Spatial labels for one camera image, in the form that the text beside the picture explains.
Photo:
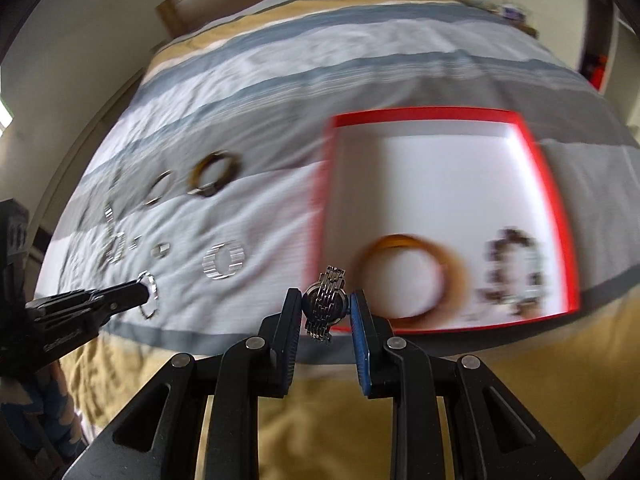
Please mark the amber bangle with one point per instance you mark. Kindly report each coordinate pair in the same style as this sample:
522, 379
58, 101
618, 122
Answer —
400, 241

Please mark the tortoiseshell bangle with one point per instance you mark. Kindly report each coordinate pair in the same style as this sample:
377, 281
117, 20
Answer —
210, 190

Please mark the wooden nightstand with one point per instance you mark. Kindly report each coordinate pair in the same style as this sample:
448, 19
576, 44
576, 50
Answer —
531, 27

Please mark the thin silver bangle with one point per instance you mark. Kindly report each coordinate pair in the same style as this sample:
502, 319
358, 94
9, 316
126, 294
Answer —
150, 197

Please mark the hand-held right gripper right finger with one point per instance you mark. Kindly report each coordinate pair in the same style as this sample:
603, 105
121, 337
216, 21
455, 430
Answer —
359, 342

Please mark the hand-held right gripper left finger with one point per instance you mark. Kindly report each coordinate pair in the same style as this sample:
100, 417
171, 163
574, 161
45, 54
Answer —
291, 342

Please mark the wooden headboard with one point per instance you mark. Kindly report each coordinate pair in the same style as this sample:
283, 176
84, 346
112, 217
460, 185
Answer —
172, 12

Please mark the red item in wardrobe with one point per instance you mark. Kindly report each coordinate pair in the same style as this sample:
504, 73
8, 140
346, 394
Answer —
595, 72

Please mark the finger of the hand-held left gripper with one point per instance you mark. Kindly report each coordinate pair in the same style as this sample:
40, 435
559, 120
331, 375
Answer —
117, 297

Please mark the bed with striped duvet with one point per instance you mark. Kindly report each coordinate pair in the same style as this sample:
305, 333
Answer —
300, 85

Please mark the purple box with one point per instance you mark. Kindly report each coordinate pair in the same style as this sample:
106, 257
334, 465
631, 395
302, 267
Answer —
512, 11

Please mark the red jewelry box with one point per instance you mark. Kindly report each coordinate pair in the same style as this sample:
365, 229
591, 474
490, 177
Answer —
440, 185

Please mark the silver link watch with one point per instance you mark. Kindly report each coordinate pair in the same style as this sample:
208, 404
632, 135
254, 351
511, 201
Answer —
324, 300

